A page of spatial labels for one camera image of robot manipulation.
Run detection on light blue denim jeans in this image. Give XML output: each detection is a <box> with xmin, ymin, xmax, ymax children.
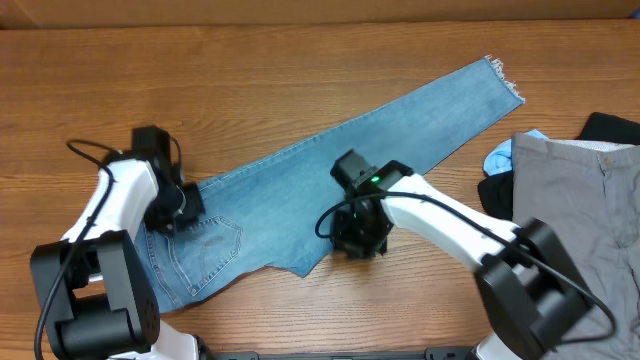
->
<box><xmin>134</xmin><ymin>58</ymin><xmax>523</xmax><ymax>313</ymax></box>

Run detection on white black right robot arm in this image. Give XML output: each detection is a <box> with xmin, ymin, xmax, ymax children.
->
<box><xmin>329</xmin><ymin>150</ymin><xmax>593</xmax><ymax>359</ymax></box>

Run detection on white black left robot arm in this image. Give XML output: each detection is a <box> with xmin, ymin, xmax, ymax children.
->
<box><xmin>30</xmin><ymin>126</ymin><xmax>213</xmax><ymax>360</ymax></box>

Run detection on light blue cloth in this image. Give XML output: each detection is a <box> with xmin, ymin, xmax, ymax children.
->
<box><xmin>482</xmin><ymin>128</ymin><xmax>549</xmax><ymax>177</ymax></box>

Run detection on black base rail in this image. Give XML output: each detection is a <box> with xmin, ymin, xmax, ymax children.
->
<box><xmin>213</xmin><ymin>346</ymin><xmax>477</xmax><ymax>360</ymax></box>

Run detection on black garment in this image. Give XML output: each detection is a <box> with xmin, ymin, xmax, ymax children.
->
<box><xmin>477</xmin><ymin>112</ymin><xmax>639</xmax><ymax>220</ymax></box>

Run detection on grey trousers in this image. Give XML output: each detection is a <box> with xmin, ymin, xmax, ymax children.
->
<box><xmin>512</xmin><ymin>134</ymin><xmax>639</xmax><ymax>360</ymax></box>

